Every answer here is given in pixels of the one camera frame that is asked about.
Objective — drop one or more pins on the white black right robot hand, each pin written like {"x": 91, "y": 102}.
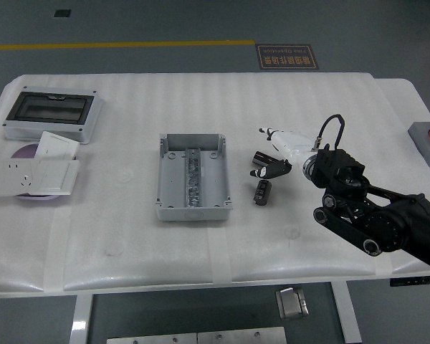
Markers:
{"x": 294, "y": 145}

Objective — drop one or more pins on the black ribbed battery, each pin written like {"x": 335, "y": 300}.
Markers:
{"x": 261, "y": 193}

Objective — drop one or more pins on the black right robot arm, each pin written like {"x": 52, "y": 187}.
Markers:
{"x": 337, "y": 161}

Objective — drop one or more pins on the grey open junction box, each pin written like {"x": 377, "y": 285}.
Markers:
{"x": 172, "y": 179}

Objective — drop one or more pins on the grey box with dark lid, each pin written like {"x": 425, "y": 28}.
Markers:
{"x": 46, "y": 107}

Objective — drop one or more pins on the white foam mat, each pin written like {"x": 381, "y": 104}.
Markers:
{"x": 236, "y": 107}

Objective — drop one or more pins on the black floor sign orange text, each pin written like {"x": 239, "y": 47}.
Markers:
{"x": 286, "y": 57}

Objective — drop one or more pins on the grey square block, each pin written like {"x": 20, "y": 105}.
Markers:
{"x": 421, "y": 143}

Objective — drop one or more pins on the white table leg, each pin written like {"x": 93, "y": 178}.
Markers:
{"x": 347, "y": 315}
{"x": 80, "y": 322}

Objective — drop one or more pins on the black table control panel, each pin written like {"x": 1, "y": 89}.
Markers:
{"x": 415, "y": 281}

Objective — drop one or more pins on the grey metal plate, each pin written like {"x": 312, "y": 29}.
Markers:
{"x": 242, "y": 337}
{"x": 150, "y": 338}

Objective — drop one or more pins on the small black floor hatch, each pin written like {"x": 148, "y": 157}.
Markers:
{"x": 61, "y": 13}

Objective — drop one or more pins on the purple plate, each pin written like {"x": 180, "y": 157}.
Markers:
{"x": 25, "y": 152}

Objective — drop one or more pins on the metal mounting rail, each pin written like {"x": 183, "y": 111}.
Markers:
{"x": 193, "y": 179}

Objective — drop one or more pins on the silver metal bracket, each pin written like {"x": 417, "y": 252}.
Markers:
{"x": 290, "y": 304}

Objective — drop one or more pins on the small white switch panel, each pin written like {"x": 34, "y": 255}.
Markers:
{"x": 57, "y": 145}

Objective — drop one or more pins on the large white switch panel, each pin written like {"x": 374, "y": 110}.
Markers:
{"x": 53, "y": 177}

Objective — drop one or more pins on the white wall socket panel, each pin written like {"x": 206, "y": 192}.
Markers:
{"x": 10, "y": 179}

